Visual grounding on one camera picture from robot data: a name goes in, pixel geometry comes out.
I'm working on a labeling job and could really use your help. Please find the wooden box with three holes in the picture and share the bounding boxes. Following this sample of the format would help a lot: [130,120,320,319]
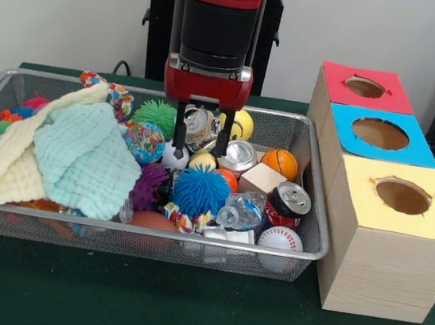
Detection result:
[282,58,435,325]

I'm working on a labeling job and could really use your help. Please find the crushed red soda can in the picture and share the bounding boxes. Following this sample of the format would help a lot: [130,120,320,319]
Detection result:
[263,178,315,232]

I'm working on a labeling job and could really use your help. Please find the mint green waffle cloth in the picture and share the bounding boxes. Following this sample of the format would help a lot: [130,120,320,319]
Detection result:
[23,93,152,225]

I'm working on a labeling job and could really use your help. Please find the yellow plush toy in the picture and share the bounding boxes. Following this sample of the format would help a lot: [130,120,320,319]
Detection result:
[187,149,219,173]

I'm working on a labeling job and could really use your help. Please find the black cable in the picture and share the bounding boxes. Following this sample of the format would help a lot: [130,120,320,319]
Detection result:
[111,59,134,78]

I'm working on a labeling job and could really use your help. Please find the white baseball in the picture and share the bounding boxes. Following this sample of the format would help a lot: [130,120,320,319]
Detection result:
[254,222,307,277]

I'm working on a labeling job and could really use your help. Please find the crushed silver can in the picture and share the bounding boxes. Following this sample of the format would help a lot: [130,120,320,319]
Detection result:
[216,137,261,180]

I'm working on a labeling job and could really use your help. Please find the blue spiky ball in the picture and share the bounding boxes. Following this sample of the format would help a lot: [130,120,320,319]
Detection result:
[168,160,236,223]

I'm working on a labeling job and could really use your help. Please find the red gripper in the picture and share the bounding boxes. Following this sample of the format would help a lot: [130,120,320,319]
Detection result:
[153,52,256,167]

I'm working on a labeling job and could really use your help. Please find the dark green table cloth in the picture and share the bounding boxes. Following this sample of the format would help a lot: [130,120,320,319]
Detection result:
[0,59,435,325]

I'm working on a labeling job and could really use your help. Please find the cream waffle cloth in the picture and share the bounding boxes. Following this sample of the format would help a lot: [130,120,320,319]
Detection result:
[0,68,111,223]

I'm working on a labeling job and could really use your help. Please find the silver mesh bin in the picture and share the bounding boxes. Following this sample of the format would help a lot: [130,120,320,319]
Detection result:
[0,65,348,288]

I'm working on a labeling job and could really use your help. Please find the small orange basketball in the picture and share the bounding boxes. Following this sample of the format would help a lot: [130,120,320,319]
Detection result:
[258,146,302,183]

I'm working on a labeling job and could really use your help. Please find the crushed can with printed label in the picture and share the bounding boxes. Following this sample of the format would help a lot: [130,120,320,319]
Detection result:
[181,104,225,156]

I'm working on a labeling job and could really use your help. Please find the globe print ball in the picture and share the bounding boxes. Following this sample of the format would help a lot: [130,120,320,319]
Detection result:
[120,119,169,168]

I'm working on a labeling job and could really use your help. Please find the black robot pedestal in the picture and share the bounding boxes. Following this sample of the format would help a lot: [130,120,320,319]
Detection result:
[126,0,306,101]

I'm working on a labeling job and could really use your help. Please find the yellow smiley ball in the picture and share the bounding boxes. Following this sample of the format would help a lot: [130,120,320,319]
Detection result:
[228,108,257,144]

